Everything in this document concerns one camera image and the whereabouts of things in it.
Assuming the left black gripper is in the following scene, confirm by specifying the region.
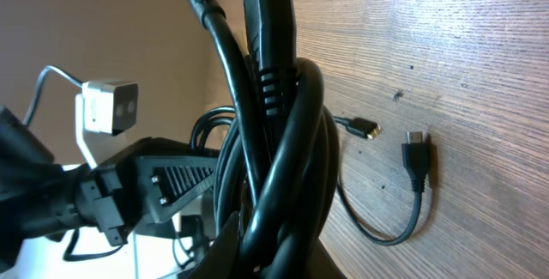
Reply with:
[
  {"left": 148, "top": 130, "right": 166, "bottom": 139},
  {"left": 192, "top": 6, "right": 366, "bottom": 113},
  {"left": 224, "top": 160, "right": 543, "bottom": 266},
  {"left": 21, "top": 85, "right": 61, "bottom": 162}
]
[{"left": 75, "top": 137, "right": 220, "bottom": 247}]

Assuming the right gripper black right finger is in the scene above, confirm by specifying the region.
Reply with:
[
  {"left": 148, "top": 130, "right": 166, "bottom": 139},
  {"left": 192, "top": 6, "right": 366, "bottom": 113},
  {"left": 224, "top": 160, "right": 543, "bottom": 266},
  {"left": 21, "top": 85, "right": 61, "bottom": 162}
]
[{"left": 243, "top": 0, "right": 296, "bottom": 142}]

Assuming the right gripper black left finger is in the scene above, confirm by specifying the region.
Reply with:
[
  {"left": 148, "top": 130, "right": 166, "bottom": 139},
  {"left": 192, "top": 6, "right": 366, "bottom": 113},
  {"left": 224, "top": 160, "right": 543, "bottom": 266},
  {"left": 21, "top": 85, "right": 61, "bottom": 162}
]
[{"left": 178, "top": 212, "right": 240, "bottom": 279}]

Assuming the thick black HDMI cable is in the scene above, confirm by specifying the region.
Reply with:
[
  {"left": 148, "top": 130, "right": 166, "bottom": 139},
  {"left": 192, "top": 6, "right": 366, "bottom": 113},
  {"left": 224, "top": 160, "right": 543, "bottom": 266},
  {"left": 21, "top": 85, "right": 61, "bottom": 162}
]
[{"left": 175, "top": 0, "right": 432, "bottom": 279}]

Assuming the thin black USB cable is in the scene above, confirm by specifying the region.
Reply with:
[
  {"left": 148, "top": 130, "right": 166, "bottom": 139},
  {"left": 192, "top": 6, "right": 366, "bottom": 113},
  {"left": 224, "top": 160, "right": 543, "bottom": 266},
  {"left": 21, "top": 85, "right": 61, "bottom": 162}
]
[{"left": 188, "top": 106, "right": 383, "bottom": 237}]

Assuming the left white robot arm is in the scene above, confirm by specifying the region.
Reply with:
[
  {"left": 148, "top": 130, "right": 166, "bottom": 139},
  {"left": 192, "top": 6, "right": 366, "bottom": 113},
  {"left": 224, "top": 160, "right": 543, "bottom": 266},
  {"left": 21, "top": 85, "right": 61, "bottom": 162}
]
[{"left": 1, "top": 107, "right": 219, "bottom": 271}]

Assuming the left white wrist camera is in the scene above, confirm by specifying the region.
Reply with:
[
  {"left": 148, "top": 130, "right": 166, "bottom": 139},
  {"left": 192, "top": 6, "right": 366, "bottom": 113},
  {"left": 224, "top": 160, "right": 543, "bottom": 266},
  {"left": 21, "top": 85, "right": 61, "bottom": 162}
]
[{"left": 75, "top": 79, "right": 139, "bottom": 169}]

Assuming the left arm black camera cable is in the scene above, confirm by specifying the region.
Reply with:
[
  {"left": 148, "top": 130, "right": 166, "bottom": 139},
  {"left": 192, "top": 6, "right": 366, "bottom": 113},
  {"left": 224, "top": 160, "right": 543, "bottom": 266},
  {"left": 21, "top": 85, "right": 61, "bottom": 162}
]
[{"left": 21, "top": 64, "right": 85, "bottom": 126}]

